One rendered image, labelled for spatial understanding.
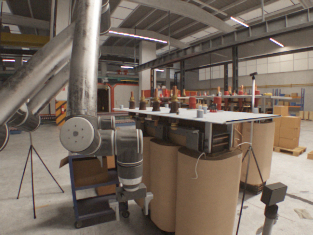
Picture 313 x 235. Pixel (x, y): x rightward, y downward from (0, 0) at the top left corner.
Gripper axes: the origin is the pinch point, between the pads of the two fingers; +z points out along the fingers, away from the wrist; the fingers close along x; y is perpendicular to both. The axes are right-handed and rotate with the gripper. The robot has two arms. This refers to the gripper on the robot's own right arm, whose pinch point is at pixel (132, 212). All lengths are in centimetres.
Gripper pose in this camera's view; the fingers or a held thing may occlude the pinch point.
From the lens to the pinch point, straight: 88.2
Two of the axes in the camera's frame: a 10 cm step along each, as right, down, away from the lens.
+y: 3.9, 0.9, -9.2
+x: 9.2, -0.4, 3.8
